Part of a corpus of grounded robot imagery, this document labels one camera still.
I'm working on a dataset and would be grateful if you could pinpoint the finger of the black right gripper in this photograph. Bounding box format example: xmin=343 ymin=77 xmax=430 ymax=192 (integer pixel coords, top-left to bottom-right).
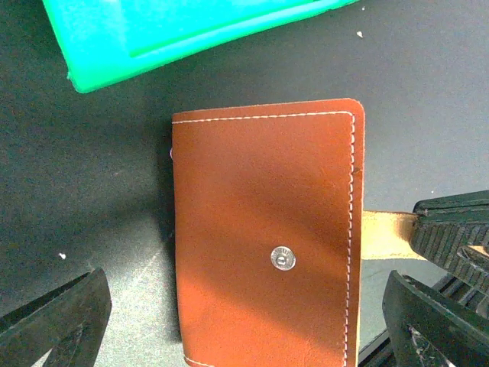
xmin=413 ymin=190 xmax=488 ymax=224
xmin=410 ymin=220 xmax=488 ymax=294

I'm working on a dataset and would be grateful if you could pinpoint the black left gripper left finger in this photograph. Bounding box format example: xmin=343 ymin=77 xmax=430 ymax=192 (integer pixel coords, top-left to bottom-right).
xmin=1 ymin=268 xmax=112 ymax=366

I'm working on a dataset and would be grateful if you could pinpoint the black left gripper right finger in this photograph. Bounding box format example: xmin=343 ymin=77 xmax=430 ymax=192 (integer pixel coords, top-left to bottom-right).
xmin=382 ymin=271 xmax=488 ymax=366

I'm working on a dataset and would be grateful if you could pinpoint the green bin with red cards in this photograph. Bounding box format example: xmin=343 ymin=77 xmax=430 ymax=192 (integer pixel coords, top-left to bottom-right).
xmin=44 ymin=0 xmax=348 ymax=93

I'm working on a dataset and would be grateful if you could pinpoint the brown leather card holder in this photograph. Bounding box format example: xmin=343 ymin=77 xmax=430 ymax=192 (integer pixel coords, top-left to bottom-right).
xmin=172 ymin=99 xmax=415 ymax=366

